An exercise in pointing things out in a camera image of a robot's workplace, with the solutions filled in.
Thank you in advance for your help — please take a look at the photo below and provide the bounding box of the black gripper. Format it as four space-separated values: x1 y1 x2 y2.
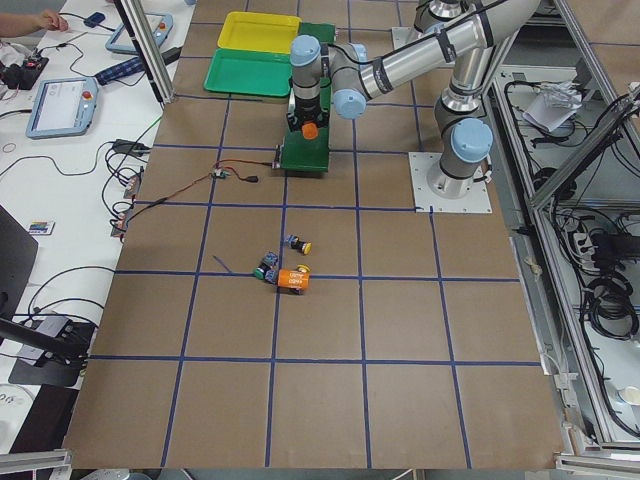
287 97 328 131

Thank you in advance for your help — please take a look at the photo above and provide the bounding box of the plain orange cylinder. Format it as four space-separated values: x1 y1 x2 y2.
301 122 319 141

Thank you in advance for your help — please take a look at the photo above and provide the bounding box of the yellow push button switch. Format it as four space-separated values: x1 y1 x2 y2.
285 235 312 255

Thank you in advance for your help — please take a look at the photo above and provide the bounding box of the orange cylinder marked 4680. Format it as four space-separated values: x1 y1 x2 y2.
276 269 310 291

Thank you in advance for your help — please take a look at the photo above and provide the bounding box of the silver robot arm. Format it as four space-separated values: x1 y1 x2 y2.
274 1 538 173

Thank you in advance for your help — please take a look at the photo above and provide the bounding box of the person's hand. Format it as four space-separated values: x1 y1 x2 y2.
32 9 69 32

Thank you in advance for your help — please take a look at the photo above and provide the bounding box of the green conveyor belt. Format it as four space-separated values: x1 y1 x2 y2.
273 23 336 173

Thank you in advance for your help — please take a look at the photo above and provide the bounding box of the green plastic tray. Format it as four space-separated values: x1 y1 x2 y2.
203 48 291 98

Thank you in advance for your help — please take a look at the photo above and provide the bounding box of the yellow plastic tray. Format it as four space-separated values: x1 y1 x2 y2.
217 11 301 54

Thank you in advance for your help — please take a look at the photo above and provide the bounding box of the small controller circuit board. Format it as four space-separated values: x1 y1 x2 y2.
212 169 230 179

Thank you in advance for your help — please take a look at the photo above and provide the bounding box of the far blue teach pendant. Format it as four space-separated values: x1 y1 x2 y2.
105 12 175 55

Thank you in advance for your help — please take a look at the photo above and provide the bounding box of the blue teach pendant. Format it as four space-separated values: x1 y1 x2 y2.
105 12 175 55
25 77 98 139

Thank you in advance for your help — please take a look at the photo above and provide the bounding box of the folded blue plaid umbrella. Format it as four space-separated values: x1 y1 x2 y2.
94 56 144 86

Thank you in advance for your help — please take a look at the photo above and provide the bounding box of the black power adapter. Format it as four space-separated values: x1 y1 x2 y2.
112 139 150 156

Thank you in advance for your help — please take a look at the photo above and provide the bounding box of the near blue teach pendant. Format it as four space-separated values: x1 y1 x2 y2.
25 77 98 139

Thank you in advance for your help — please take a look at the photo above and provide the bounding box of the crumpled white paper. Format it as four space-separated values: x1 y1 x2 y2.
523 81 582 133

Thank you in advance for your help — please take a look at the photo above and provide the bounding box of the black monitor stand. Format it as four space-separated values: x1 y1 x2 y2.
1 209 95 387

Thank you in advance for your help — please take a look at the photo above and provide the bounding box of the red black power cable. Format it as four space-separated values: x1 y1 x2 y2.
110 158 275 232

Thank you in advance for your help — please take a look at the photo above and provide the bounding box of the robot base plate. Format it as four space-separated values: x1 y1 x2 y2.
408 152 492 214

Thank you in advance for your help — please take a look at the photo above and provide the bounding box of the aluminium frame post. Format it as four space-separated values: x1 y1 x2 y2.
114 0 175 105

